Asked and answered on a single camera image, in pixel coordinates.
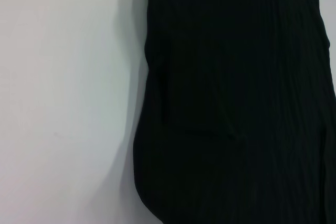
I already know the black shirt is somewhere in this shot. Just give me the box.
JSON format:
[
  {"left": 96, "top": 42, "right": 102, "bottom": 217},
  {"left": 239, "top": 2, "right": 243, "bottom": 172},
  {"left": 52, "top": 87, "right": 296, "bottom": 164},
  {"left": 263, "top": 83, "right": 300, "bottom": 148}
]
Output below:
[{"left": 132, "top": 0, "right": 336, "bottom": 224}]

